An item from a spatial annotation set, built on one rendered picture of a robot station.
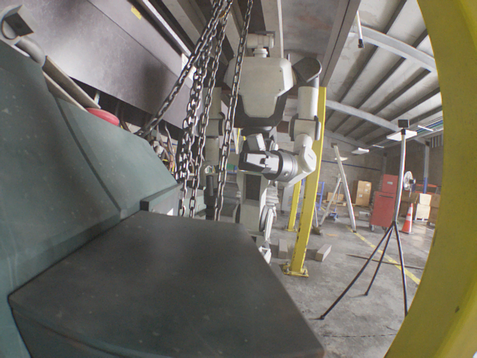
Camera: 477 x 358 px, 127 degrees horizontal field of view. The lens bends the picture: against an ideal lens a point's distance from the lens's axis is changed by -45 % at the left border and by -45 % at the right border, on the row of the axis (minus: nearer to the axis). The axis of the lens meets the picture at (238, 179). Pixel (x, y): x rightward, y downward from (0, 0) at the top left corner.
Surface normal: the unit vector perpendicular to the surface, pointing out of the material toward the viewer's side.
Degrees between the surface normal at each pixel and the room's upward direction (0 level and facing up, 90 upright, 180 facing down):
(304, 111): 98
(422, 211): 90
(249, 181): 116
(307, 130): 103
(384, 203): 90
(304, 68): 97
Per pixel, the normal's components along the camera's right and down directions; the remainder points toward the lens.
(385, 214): -0.52, -0.05
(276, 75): -0.11, 0.42
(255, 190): -0.33, 0.41
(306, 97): -0.34, 0.11
